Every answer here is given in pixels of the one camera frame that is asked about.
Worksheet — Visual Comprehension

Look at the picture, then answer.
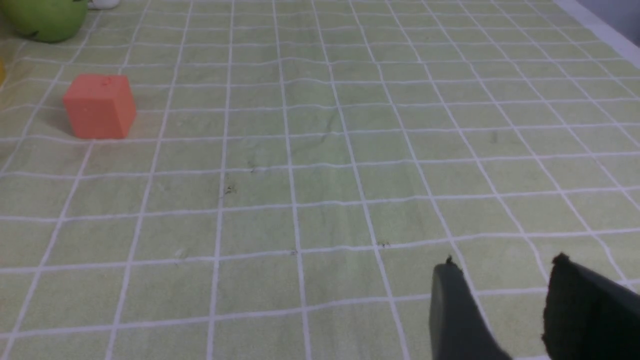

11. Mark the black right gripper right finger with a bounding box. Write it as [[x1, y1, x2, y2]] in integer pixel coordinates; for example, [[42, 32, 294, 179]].
[[542, 253, 640, 360]]

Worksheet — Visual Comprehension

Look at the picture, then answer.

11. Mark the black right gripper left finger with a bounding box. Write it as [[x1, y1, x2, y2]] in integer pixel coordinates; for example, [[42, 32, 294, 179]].
[[430, 256, 511, 360]]

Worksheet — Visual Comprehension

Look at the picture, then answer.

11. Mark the green grid tablecloth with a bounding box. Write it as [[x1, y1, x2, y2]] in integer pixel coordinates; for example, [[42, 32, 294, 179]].
[[0, 0, 640, 360]]

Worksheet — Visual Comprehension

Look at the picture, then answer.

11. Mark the orange-red foam cube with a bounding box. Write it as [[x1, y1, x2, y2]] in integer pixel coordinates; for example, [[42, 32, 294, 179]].
[[62, 73, 137, 140]]

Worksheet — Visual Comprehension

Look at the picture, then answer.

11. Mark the green round ball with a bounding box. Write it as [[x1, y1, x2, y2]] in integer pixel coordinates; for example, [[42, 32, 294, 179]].
[[0, 0, 89, 43]]

